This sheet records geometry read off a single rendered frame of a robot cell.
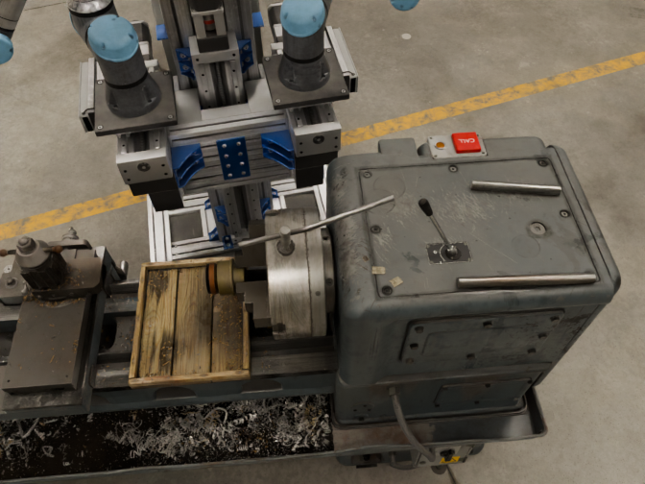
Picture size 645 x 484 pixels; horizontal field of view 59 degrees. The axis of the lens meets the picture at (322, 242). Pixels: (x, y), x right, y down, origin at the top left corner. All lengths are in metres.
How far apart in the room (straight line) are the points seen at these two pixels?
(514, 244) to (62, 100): 2.98
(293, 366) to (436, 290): 0.50
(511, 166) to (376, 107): 2.04
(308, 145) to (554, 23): 2.87
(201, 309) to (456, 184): 0.75
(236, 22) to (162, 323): 0.88
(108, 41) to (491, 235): 1.04
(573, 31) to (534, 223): 3.02
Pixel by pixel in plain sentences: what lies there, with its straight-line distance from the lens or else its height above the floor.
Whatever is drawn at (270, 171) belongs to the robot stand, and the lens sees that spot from 1.92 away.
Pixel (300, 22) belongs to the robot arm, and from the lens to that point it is 1.60.
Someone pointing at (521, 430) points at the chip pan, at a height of 0.54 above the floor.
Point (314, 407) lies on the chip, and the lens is 1.81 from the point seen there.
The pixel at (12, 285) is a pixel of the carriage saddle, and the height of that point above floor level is 0.91.
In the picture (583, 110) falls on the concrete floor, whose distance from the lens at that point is 3.70.
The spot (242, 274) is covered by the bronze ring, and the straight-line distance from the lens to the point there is 1.38.
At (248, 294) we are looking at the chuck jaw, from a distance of 1.36.
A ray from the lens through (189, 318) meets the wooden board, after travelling 1.61.
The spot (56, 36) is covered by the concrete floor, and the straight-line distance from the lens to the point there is 4.29.
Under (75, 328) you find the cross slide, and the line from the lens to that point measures 1.58.
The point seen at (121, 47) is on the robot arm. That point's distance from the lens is 1.61.
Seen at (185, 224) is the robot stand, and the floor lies 0.21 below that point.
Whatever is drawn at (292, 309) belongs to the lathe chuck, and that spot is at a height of 1.15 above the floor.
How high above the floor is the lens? 2.28
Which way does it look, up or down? 55 degrees down
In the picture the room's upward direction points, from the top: straight up
